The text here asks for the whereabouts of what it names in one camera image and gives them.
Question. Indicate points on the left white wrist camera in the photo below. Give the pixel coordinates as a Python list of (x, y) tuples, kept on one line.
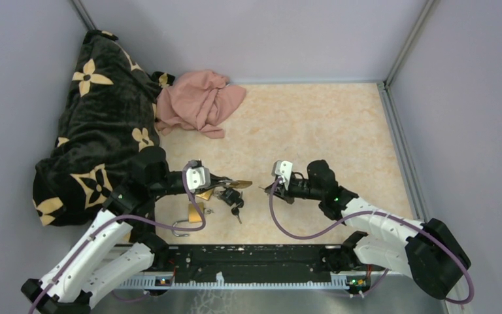
[(196, 176)]

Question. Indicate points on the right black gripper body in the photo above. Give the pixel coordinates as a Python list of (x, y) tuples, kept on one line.
[(298, 188)]

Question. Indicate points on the long-shackle brass padlock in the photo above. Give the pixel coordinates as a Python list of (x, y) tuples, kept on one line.
[(235, 184)]

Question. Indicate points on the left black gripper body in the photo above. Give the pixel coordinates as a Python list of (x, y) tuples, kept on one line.
[(172, 186)]

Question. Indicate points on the pink crumpled cloth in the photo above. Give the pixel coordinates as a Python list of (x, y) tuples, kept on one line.
[(198, 101)]

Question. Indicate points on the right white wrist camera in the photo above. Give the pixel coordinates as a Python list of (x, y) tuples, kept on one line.
[(282, 168)]

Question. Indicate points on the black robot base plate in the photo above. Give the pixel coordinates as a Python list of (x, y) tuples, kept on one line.
[(247, 264)]

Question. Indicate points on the upper left brass padlock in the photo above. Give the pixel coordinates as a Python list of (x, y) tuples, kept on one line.
[(206, 195)]

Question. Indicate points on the black-headed keys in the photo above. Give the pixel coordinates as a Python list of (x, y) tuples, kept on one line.
[(235, 211)]

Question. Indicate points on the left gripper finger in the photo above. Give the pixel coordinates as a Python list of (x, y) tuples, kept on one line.
[(215, 178), (217, 189)]

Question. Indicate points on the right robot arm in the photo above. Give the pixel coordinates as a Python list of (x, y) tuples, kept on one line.
[(426, 252)]

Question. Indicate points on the black Kaijing padlock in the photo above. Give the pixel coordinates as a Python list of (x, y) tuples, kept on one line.
[(230, 196)]

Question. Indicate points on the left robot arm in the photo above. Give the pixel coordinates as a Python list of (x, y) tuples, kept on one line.
[(77, 283)]

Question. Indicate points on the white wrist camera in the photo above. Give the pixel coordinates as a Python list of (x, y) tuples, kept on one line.
[(196, 176), (282, 168)]

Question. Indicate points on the black floral plush blanket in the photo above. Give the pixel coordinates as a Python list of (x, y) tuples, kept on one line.
[(109, 117)]

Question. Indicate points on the lower left brass padlock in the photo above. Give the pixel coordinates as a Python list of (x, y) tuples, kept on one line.
[(192, 218)]

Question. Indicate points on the aluminium frame rail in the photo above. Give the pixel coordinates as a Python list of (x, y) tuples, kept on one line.
[(126, 273)]

